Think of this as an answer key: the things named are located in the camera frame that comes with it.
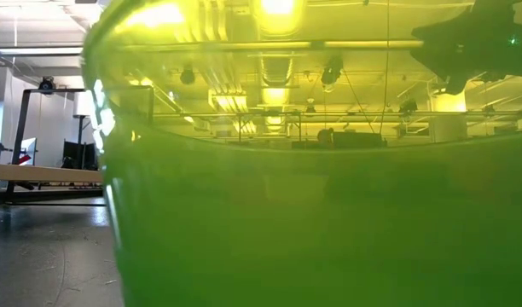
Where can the black monitor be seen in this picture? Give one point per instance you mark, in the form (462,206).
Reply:
(79,154)

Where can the black camera on frame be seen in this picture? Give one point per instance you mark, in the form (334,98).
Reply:
(47,84)

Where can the white and red sign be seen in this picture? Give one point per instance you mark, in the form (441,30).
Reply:
(28,151)

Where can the long wooden table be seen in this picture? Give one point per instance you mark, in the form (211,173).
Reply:
(39,173)

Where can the person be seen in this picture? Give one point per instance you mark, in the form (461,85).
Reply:
(325,137)

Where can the black metal frame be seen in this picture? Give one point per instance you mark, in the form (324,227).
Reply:
(20,128)

